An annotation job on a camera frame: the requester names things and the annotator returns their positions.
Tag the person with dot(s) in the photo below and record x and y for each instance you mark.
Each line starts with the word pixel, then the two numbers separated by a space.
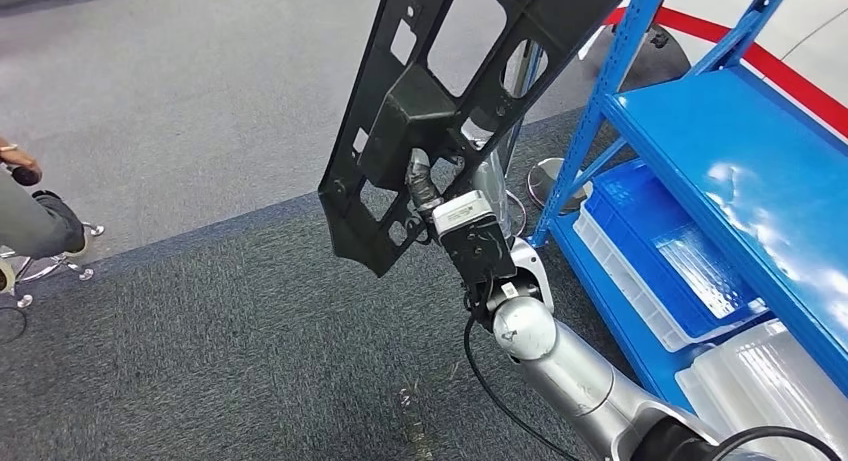
pixel 33 223

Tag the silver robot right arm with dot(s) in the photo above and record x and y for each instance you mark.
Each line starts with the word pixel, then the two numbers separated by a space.
pixel 576 378

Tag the blue plastic crate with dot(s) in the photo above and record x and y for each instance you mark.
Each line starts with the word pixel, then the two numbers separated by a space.
pixel 629 233

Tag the white car with red stripe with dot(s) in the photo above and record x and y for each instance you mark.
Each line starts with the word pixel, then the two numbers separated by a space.
pixel 821 47

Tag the chrome legged stool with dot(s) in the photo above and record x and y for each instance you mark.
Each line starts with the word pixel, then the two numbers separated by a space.
pixel 86 274

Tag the black handheld device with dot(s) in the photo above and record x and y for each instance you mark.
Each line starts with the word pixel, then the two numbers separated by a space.
pixel 28 177

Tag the translucent white plastic crate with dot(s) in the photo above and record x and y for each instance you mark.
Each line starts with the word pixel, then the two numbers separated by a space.
pixel 762 392

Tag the person's hand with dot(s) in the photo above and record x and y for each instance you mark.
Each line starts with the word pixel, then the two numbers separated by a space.
pixel 16 154

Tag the blue metal shelf rack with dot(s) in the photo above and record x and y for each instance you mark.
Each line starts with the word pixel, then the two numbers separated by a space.
pixel 729 166

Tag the long black plastic part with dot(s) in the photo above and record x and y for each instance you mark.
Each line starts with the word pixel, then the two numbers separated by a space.
pixel 411 107

